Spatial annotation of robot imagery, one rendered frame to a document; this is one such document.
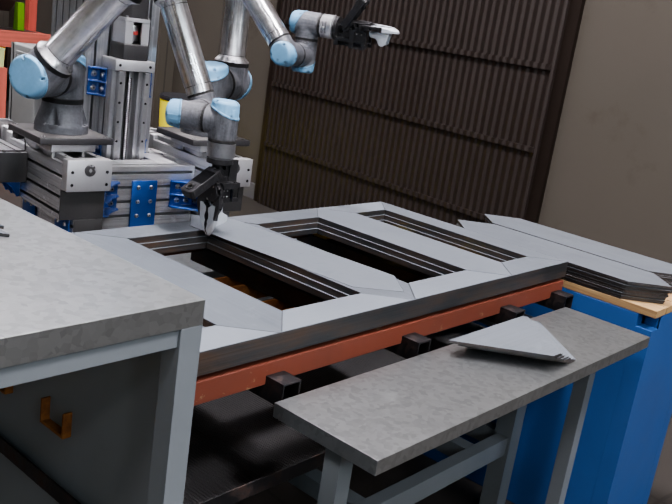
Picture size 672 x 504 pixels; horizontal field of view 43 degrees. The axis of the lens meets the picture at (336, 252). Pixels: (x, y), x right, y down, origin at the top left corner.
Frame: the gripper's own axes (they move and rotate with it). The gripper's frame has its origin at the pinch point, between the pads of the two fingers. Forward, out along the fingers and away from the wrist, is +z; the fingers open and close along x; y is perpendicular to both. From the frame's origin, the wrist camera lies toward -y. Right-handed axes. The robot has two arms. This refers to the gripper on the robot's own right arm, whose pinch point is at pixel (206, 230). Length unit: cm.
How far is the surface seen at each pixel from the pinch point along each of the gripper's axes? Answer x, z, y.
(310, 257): -27.5, 0.7, 12.6
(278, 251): -20.2, 0.7, 7.9
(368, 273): -43.5, 0.6, 17.3
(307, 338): -62, 4, -24
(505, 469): -61, 69, 81
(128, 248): -4.3, 0.8, -27.7
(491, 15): 104, -72, 284
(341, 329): -62, 4, -13
